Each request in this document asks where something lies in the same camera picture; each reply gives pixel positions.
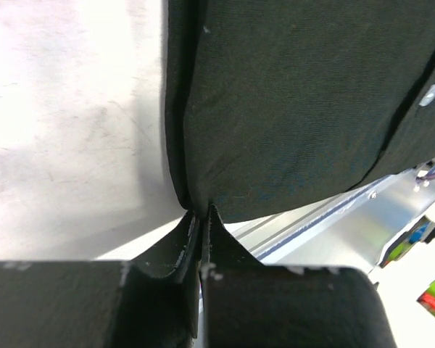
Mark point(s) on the black long sleeve shirt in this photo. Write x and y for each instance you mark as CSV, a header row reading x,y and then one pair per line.
x,y
273,105

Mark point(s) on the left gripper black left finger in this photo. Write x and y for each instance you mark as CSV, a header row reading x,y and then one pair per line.
x,y
151,301

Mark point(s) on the aluminium front rail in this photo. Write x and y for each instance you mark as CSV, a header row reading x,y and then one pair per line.
x,y
353,229

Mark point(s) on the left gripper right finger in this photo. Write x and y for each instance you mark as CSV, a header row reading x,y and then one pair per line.
x,y
249,304

